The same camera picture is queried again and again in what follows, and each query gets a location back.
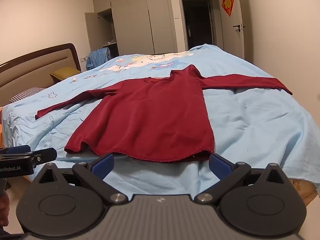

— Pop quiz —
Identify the padded bed headboard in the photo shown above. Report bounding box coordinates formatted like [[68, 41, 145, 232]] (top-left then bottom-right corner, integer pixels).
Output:
[[0, 43, 82, 107]]

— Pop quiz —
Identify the grey built-in wardrobe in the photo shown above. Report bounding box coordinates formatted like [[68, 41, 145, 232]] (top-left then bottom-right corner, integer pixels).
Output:
[[84, 0, 178, 57]]

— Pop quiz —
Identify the white room door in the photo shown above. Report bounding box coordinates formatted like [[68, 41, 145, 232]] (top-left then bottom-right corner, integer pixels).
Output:
[[217, 0, 254, 61]]

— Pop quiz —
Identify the red diamond door decoration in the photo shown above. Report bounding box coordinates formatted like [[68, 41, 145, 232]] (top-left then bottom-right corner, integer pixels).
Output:
[[221, 0, 235, 17]]

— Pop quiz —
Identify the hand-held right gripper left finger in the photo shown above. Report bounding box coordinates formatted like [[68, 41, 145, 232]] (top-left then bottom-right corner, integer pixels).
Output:
[[37, 153, 129, 204]]

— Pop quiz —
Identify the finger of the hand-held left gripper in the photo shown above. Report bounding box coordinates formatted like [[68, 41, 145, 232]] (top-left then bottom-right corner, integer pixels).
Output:
[[30, 148, 58, 167], [0, 144, 32, 158]]

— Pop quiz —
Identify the houndstooth pillow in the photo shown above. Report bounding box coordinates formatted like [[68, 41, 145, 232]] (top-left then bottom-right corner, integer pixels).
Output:
[[9, 87, 47, 103]]

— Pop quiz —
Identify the dark red long-sleeved sweater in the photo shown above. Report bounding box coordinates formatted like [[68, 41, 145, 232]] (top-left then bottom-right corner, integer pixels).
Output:
[[35, 64, 293, 163]]

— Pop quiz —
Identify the olive green pillow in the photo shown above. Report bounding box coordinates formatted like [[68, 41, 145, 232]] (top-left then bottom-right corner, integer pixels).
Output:
[[49, 66, 81, 84]]

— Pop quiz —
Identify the doorway frame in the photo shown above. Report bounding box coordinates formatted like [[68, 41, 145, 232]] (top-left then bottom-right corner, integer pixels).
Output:
[[178, 0, 223, 53]]

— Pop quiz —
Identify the light blue printed blanket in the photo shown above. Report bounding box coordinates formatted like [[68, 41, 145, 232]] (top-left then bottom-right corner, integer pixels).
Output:
[[0, 44, 320, 198]]

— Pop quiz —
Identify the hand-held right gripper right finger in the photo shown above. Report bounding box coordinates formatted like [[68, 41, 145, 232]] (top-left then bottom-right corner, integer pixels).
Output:
[[194, 153, 288, 204]]

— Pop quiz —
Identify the blue clothes heap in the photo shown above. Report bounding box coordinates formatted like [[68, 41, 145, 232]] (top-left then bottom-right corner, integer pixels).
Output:
[[86, 47, 112, 70]]

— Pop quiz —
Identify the tan mattress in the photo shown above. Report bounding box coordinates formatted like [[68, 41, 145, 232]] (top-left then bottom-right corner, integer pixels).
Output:
[[290, 177, 319, 206]]

